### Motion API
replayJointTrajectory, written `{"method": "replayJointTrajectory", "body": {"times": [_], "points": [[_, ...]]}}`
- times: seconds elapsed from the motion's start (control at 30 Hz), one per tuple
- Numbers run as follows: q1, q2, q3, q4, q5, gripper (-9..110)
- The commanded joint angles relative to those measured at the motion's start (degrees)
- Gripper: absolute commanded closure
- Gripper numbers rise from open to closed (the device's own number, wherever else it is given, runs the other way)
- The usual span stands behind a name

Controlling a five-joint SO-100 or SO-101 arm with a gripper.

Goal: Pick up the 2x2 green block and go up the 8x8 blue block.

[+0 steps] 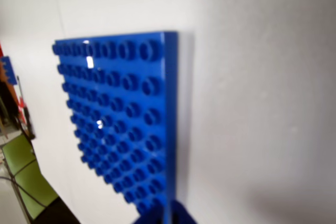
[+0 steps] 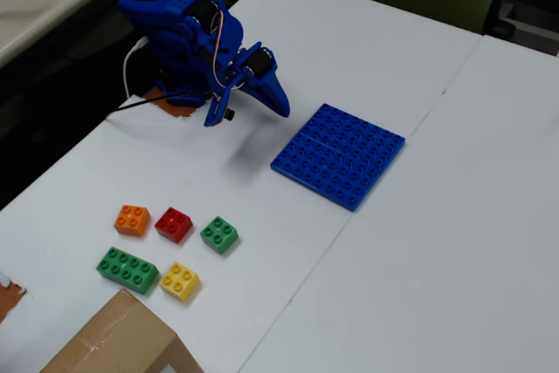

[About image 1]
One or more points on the blue 8x8 studded baseplate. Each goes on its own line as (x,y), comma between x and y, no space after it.
(118,108)

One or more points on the blue toothed plastic piece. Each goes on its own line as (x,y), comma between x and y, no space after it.
(6,70)

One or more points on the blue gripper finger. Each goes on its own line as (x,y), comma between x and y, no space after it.
(155,221)
(181,213)

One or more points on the green chair seat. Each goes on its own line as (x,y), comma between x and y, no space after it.
(23,161)

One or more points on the red background object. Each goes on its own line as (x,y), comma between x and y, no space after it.
(22,103)

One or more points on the white table cover sheet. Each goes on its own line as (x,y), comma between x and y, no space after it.
(26,11)
(262,103)

